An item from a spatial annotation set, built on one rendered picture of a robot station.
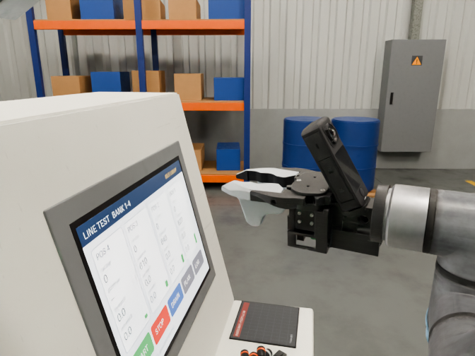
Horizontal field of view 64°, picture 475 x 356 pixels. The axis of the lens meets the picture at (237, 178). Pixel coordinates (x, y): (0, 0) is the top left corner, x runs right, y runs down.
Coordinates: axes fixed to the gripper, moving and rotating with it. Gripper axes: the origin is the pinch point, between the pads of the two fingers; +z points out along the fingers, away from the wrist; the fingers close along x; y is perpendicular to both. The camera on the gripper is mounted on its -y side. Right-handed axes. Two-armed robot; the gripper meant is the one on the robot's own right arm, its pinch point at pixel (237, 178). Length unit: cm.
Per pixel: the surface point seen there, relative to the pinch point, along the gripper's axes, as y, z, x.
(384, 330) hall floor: 169, -13, 161
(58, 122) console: -9.8, 19.6, -11.4
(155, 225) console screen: 12.8, 18.8, 2.4
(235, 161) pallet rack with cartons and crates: 164, 217, 401
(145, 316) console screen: 21.6, 13.1, -9.5
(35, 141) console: -8.9, 17.8, -16.4
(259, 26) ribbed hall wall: -8, 233, 542
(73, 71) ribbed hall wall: 41, 505, 405
